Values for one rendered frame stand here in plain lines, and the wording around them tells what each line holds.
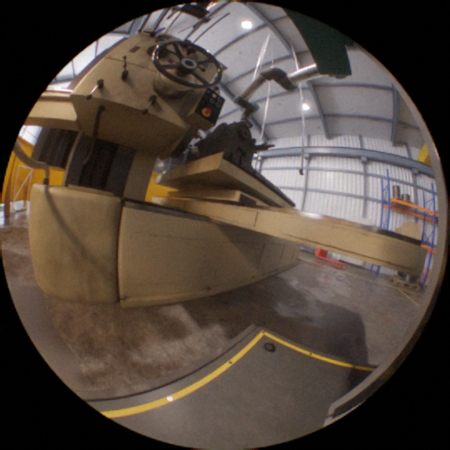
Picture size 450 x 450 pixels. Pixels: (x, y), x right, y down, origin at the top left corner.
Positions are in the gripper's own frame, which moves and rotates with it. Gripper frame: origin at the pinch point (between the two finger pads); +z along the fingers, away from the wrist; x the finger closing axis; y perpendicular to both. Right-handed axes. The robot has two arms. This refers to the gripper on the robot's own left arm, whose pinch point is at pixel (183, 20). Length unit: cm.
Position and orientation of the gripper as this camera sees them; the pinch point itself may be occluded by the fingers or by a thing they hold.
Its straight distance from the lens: 87.7
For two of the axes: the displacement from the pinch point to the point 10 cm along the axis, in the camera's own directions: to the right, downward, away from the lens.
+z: -3.8, 8.2, 4.2
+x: -7.6, -0.1, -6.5
